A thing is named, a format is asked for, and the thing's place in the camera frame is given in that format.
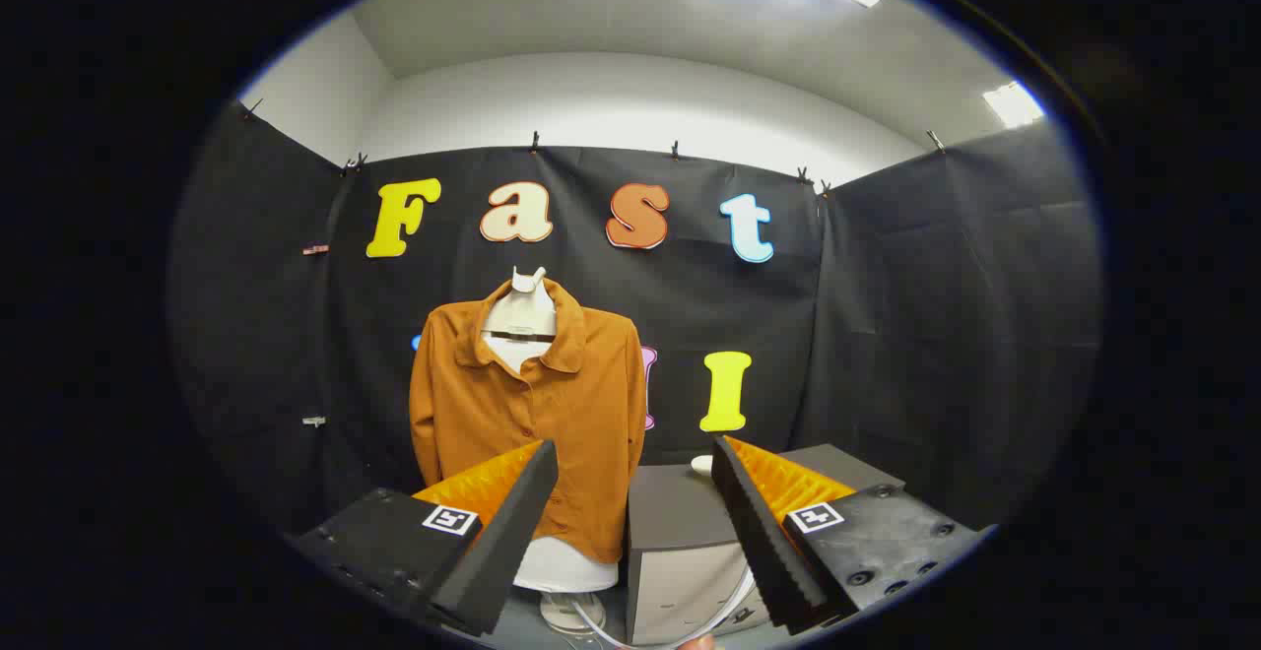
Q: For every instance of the grey cabinet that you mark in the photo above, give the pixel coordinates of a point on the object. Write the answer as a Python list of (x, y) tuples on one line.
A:
[(675, 522)]

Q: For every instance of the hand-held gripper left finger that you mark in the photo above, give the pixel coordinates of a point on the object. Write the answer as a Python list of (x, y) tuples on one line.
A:
[(507, 532)]

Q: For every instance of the white mannequin torso stand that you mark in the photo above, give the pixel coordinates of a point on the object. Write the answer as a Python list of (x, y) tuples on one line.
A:
[(520, 315)]

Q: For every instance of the orange button-up shirt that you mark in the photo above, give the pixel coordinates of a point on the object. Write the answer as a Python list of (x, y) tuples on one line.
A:
[(581, 414)]

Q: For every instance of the white garment steamer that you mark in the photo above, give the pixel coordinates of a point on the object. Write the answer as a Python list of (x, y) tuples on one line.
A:
[(701, 464)]

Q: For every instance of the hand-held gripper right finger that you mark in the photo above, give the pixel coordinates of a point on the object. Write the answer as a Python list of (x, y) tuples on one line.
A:
[(759, 542)]

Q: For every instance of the small ceiling light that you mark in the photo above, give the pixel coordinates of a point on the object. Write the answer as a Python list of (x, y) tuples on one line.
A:
[(1013, 104)]

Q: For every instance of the black backdrop cloth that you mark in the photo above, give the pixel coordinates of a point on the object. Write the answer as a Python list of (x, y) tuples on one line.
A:
[(936, 335)]

